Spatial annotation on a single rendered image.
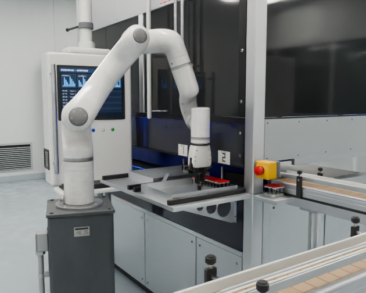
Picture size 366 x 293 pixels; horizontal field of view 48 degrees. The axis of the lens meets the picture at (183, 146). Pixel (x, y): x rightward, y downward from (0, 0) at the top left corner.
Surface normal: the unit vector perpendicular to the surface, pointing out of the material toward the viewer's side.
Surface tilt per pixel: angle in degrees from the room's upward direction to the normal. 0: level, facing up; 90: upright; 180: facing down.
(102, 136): 90
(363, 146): 90
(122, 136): 90
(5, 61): 90
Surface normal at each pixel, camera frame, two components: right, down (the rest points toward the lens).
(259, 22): 0.57, 0.09
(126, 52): -0.15, 0.55
